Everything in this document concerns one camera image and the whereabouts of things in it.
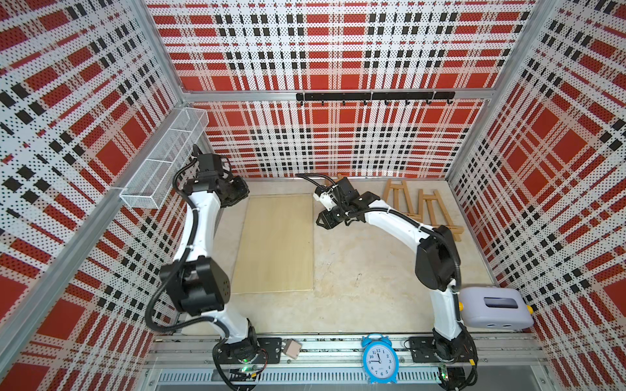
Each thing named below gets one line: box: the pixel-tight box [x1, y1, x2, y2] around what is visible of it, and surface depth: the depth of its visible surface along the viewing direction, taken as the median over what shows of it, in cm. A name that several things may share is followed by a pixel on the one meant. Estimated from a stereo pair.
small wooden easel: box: [418, 188, 465, 242], surface depth 109 cm
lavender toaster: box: [458, 285, 535, 330], surface depth 76 cm
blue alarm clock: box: [361, 333, 399, 384], surface depth 72 cm
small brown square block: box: [283, 339, 302, 360], surface depth 75 cm
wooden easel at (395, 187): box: [383, 178, 420, 221], surface depth 117 cm
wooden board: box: [231, 193, 315, 295], surface depth 98 cm
